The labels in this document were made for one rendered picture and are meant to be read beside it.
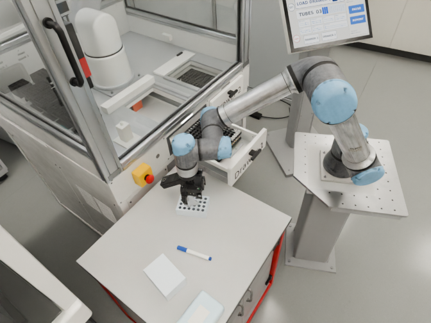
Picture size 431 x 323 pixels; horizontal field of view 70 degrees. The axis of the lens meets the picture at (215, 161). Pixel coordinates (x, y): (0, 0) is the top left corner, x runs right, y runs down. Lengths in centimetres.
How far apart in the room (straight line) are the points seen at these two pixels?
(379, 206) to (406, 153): 151
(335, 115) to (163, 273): 75
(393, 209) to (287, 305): 85
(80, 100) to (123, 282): 64
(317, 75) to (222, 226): 67
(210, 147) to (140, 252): 50
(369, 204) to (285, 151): 125
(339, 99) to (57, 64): 76
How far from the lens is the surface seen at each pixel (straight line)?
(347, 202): 139
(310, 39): 195
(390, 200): 147
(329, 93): 89
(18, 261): 84
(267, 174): 241
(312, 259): 204
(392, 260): 224
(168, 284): 111
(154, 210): 133
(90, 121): 106
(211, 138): 101
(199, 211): 125
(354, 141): 109
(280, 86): 103
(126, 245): 127
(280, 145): 260
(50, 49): 93
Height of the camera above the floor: 183
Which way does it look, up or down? 47 degrees down
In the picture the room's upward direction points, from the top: 4 degrees counter-clockwise
